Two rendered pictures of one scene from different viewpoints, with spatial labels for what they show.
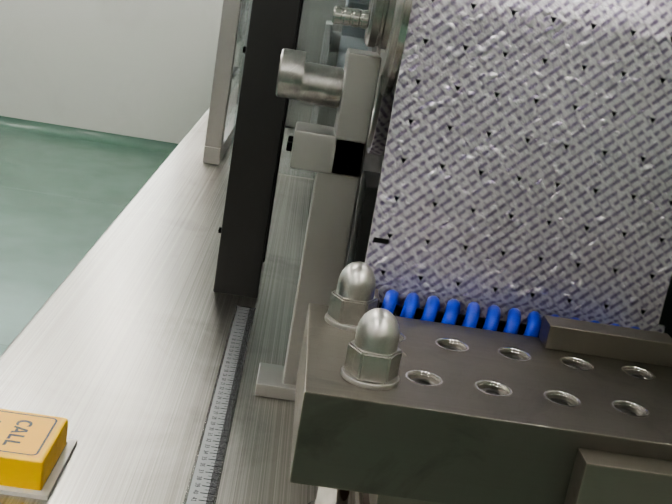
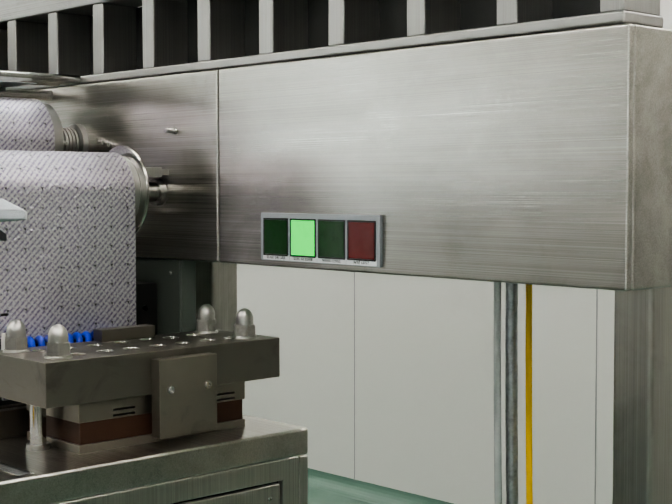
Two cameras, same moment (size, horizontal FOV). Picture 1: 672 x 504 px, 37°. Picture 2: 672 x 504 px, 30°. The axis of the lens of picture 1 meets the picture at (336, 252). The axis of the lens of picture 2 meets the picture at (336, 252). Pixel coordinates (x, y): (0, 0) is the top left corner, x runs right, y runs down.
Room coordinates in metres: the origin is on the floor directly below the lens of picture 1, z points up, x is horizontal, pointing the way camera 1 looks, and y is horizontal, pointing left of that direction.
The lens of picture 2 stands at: (-0.95, 0.75, 1.26)
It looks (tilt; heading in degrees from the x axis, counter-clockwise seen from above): 3 degrees down; 320
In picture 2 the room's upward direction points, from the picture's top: straight up
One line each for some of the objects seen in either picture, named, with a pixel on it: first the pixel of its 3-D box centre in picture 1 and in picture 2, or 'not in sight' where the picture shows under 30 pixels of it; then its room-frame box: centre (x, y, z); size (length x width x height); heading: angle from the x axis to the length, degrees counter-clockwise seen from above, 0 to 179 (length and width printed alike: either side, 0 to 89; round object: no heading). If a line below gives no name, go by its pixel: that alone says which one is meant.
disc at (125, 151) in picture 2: not in sight; (121, 192); (0.81, -0.27, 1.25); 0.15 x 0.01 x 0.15; 3
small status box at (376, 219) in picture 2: not in sight; (318, 238); (0.42, -0.36, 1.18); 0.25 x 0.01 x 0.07; 3
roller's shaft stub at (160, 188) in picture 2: not in sight; (141, 191); (0.81, -0.31, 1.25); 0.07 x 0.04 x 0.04; 93
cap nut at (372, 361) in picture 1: (376, 343); (58, 340); (0.57, -0.03, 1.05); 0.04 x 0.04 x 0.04
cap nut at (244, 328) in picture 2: not in sight; (244, 322); (0.59, -0.35, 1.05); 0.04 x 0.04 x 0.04
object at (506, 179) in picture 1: (536, 187); (68, 270); (0.74, -0.14, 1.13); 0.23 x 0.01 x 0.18; 93
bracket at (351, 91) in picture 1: (312, 227); not in sight; (0.83, 0.02, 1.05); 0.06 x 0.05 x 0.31; 93
